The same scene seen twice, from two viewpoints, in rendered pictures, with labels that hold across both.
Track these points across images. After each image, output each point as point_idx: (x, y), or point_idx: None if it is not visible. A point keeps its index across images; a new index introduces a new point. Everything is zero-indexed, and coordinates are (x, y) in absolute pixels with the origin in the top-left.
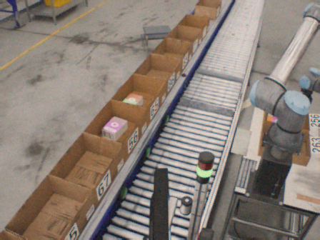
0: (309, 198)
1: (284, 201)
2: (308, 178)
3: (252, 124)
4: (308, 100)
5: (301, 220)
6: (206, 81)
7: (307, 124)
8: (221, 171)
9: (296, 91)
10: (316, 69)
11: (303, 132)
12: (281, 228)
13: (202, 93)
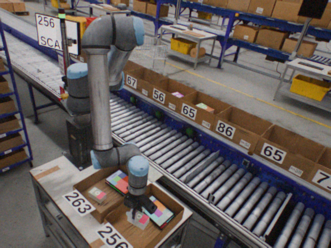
0: (46, 173)
1: (63, 157)
2: (61, 188)
3: (162, 190)
4: (71, 70)
5: (49, 211)
6: (263, 196)
7: None
8: (122, 142)
9: (86, 70)
10: (138, 164)
11: (107, 208)
12: None
13: (233, 177)
